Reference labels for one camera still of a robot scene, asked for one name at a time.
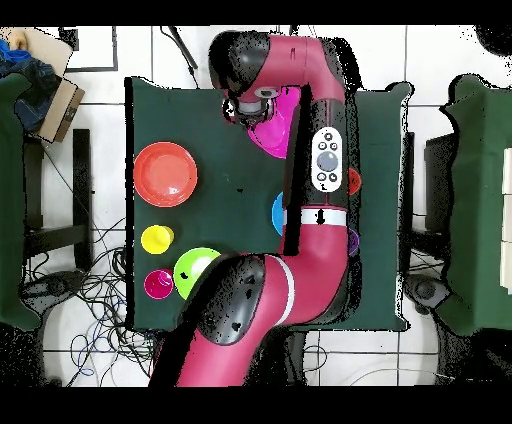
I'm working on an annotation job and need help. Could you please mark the pink large plastic bowl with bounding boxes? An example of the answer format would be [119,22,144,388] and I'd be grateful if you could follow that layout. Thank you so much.
[246,84,302,160]

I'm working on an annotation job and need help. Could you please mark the light blue medium bowl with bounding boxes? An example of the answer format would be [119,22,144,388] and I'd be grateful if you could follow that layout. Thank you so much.
[271,191,285,237]

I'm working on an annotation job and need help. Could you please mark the orange shallow plastic bowl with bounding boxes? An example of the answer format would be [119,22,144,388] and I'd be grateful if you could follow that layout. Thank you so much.
[132,141,199,209]

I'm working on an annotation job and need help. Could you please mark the lemon yellow plastic cup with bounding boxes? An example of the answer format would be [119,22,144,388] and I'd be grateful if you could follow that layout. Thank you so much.
[140,224,176,256]

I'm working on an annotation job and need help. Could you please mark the orange plastic cup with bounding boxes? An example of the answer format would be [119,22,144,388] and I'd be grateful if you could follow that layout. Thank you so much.
[348,166,363,196]

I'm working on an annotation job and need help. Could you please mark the dark green tablecloth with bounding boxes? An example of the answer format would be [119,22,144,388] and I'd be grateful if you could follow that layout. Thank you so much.
[124,76,415,334]

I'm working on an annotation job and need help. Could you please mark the crimson plastic cup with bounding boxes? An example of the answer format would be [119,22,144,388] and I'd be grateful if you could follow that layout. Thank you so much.
[143,268,176,301]

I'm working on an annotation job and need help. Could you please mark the black tripod leg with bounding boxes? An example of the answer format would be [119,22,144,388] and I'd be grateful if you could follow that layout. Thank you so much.
[166,25,200,71]

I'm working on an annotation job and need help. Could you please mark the green cloth covered table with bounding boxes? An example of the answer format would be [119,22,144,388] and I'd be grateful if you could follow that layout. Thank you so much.
[433,73,512,337]
[0,73,43,331]

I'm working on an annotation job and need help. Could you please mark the brown cardboard box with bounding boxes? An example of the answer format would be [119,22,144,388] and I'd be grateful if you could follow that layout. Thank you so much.
[37,77,86,144]

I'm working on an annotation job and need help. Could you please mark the white boxes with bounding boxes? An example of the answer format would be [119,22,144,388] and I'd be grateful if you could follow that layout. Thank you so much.
[500,146,512,295]

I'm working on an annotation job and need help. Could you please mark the tan cardboard sheet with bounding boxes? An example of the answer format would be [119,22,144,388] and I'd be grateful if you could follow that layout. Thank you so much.
[7,26,75,77]

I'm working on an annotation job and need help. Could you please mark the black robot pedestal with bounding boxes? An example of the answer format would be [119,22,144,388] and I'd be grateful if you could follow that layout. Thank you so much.
[247,329,309,388]

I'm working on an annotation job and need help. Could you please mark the black chair frame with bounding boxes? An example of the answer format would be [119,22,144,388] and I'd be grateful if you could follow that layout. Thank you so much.
[399,131,459,277]
[22,128,94,273]

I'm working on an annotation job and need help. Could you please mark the black pedestal foot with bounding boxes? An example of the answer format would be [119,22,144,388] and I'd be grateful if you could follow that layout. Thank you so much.
[403,273,453,315]
[21,270,87,311]

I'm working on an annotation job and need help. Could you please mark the black square floor frame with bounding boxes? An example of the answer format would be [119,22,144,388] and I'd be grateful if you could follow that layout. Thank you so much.
[59,25,120,74]

